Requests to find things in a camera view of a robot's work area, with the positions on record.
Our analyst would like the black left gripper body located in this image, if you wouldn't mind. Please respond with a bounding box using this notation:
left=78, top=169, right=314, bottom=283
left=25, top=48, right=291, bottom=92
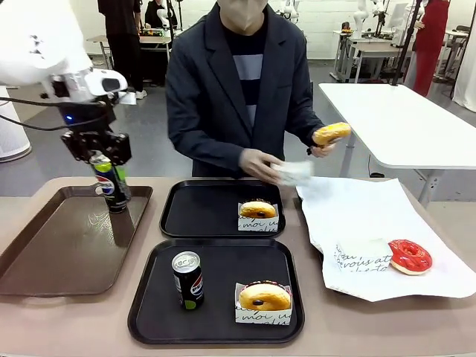
left=60, top=103, right=133, bottom=167

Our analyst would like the black Pepsi can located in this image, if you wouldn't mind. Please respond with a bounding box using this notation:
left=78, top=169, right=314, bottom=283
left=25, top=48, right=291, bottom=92
left=90, top=151, right=132, bottom=214
left=171, top=251, right=205, bottom=311

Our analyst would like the printed white paper box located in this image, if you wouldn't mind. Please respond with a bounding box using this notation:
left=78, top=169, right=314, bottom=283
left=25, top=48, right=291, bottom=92
left=270, top=159, right=315, bottom=187
left=333, top=237, right=394, bottom=274

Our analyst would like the yellow glazed donut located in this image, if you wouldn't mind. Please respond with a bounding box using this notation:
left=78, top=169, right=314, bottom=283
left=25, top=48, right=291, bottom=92
left=311, top=121, right=353, bottom=147

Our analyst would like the person's right forearm dark sleeve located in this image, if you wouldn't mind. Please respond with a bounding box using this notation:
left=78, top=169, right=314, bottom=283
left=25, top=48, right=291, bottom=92
left=167, top=126, right=248, bottom=170

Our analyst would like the person's left forearm dark sleeve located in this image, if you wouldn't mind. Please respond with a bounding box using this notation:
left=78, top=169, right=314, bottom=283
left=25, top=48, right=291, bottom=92
left=282, top=92, right=328, bottom=148

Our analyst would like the person's right hand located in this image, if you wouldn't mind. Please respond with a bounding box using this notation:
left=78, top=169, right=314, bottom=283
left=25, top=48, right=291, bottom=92
left=239, top=148, right=280, bottom=185

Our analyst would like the person's left hand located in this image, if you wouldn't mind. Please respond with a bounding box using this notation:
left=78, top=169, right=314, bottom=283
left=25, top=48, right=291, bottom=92
left=311, top=140, right=338, bottom=158

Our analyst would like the black plastic tray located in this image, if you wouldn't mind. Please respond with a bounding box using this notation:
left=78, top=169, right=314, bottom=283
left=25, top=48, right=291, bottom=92
left=158, top=179, right=286, bottom=239
left=127, top=238, right=306, bottom=345

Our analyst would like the white air purifier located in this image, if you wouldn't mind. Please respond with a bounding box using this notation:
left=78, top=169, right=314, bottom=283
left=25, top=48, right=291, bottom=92
left=0, top=86, right=33, bottom=164

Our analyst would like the brown plastic tray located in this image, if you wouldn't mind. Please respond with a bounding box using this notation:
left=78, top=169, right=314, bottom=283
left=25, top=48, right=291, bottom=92
left=0, top=184, right=154, bottom=298

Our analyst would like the person in black clothes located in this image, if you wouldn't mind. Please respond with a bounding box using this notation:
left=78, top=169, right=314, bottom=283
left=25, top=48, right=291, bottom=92
left=97, top=0, right=148, bottom=100

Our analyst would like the person in dark jacket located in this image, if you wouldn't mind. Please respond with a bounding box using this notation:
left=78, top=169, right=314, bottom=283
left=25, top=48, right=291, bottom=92
left=165, top=0, right=328, bottom=179

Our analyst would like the dark background table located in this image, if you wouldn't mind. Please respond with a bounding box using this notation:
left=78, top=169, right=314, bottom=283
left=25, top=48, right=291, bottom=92
left=139, top=33, right=172, bottom=86

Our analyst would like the white paper sheet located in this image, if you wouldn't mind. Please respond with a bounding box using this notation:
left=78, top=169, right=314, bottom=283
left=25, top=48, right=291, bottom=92
left=295, top=175, right=476, bottom=303

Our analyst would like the white table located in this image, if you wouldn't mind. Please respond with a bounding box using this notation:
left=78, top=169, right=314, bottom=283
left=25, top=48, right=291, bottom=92
left=318, top=82, right=476, bottom=208

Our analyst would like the grey background table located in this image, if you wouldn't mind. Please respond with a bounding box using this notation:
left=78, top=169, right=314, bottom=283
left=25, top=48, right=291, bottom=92
left=332, top=29, right=414, bottom=85

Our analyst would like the red glazed donut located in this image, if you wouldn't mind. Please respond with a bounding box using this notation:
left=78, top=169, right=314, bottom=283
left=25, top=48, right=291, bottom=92
left=387, top=239, right=434, bottom=276

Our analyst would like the black tripod pole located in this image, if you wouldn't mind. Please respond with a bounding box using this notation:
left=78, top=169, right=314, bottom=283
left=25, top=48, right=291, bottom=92
left=392, top=0, right=425, bottom=87

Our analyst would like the person in red dress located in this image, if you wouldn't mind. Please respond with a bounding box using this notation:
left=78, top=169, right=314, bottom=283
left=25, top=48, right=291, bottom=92
left=403, top=0, right=447, bottom=98

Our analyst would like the white curtain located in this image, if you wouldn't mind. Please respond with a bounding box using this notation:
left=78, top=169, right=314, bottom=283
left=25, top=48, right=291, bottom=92
left=452, top=35, right=476, bottom=112

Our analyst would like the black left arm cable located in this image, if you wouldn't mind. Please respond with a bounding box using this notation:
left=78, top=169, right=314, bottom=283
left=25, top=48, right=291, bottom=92
left=0, top=96, right=107, bottom=109
left=0, top=113, right=112, bottom=132

